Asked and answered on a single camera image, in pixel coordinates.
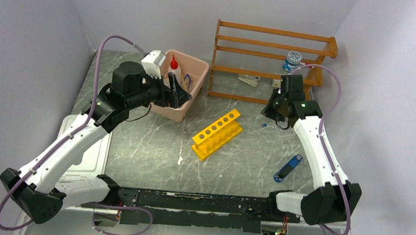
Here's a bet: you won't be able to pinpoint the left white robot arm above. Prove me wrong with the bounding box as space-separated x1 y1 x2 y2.
0 62 192 224

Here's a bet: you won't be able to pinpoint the yellow test tube rack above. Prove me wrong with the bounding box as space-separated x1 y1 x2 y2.
192 109 243 161

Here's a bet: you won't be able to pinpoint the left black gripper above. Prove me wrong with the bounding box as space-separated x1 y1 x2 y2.
126 67 193 114

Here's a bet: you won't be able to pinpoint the blue black handheld tool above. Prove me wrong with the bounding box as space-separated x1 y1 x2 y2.
273 154 303 182

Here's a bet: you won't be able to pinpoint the small white box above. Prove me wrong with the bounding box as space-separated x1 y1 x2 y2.
272 79 281 88

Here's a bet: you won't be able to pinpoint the blue-lidded jar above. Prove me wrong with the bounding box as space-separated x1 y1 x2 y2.
282 50 302 72

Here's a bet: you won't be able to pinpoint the pink plastic bin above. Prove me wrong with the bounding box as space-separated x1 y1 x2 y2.
151 49 209 123

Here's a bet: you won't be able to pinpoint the red-capped marker pen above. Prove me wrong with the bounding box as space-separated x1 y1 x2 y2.
304 63 314 68

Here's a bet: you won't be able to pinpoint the white stapler-like object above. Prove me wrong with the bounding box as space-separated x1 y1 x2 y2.
238 74 260 87

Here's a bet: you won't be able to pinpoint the white plastic tray lid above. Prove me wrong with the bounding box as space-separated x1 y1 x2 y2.
59 133 112 182

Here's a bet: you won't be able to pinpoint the blue safety glasses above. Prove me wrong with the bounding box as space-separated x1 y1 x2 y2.
182 74 192 91

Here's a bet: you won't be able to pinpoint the orange wooden shelf rack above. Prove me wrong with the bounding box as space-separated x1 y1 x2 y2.
207 20 338 104

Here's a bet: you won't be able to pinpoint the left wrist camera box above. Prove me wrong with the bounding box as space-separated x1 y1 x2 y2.
141 50 166 79

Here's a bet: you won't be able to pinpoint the red-capped squeeze bottle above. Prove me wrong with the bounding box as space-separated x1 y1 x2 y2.
168 55 181 82

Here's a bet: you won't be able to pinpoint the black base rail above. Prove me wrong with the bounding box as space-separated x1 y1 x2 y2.
83 187 300 234

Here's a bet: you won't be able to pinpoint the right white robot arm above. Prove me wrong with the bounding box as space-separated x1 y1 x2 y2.
262 74 362 225

